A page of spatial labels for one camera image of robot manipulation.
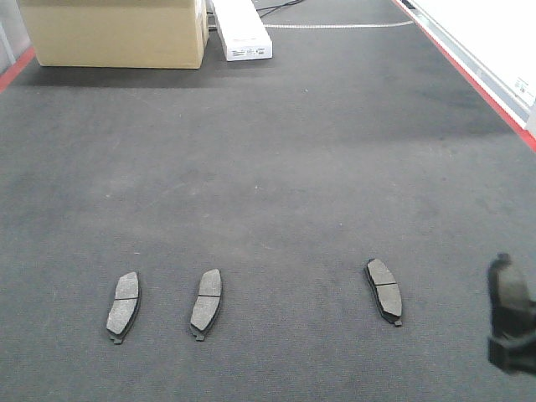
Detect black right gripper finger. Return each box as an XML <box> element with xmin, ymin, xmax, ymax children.
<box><xmin>487</xmin><ymin>300</ymin><xmax>535</xmax><ymax>374</ymax></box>

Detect grey brake pad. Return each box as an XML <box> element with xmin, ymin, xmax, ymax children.
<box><xmin>189</xmin><ymin>269</ymin><xmax>223</xmax><ymax>342</ymax></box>
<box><xmin>487</xmin><ymin>253</ymin><xmax>533</xmax><ymax>338</ymax></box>
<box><xmin>364</xmin><ymin>258</ymin><xmax>403</xmax><ymax>327</ymax></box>
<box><xmin>106</xmin><ymin>271</ymin><xmax>142</xmax><ymax>345</ymax></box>

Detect long white box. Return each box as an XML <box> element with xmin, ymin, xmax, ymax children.
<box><xmin>211</xmin><ymin>0</ymin><xmax>273</xmax><ymax>62</ymax></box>

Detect cardboard box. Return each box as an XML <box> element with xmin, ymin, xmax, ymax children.
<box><xmin>18</xmin><ymin>1</ymin><xmax>209</xmax><ymax>70</ymax></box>

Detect red white conveyor side rail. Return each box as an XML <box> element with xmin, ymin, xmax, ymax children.
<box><xmin>395</xmin><ymin>1</ymin><xmax>535</xmax><ymax>150</ymax></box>

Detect black floor cable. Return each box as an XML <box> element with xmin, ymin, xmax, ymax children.
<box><xmin>255</xmin><ymin>0</ymin><xmax>309</xmax><ymax>18</ymax></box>

